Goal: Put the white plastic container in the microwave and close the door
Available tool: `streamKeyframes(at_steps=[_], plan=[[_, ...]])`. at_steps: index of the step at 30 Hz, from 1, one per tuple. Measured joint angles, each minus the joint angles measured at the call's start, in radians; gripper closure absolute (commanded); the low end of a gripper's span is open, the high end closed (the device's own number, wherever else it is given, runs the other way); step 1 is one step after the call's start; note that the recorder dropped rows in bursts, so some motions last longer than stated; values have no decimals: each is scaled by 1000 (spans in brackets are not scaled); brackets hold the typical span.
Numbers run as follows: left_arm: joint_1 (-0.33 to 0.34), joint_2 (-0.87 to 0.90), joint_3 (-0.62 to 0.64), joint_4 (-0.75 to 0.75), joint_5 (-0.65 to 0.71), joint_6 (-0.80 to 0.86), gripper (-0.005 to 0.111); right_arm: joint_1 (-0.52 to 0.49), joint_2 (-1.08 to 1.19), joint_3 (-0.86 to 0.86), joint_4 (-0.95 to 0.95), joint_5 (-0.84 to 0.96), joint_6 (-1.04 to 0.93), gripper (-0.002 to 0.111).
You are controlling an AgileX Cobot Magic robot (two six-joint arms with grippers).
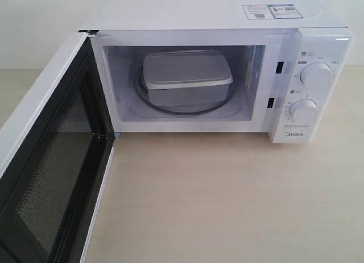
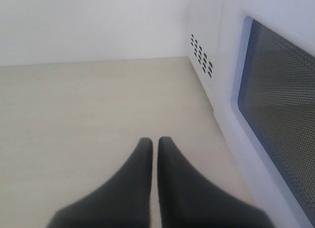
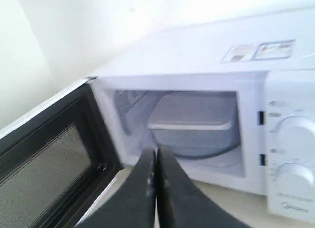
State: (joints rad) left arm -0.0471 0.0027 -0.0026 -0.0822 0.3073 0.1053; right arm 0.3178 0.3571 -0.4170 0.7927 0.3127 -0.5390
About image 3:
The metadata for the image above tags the white microwave door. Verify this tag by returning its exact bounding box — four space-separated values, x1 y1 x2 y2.
0 78 122 228

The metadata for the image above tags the glass turntable plate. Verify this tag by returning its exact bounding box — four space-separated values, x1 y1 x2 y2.
147 91 241 160

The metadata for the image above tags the warning label sticker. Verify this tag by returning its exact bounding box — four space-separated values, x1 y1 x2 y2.
220 39 296 63

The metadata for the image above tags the upper white control knob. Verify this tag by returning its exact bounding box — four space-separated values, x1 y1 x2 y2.
276 116 315 152

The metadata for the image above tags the lower white timer knob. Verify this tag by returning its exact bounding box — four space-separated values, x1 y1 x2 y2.
275 163 315 195

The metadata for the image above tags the white Midea microwave oven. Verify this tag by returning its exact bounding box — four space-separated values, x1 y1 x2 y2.
92 5 315 223

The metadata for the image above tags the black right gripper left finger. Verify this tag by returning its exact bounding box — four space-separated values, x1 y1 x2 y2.
77 149 156 228

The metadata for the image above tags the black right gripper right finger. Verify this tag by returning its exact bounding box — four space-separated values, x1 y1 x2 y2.
157 148 249 228

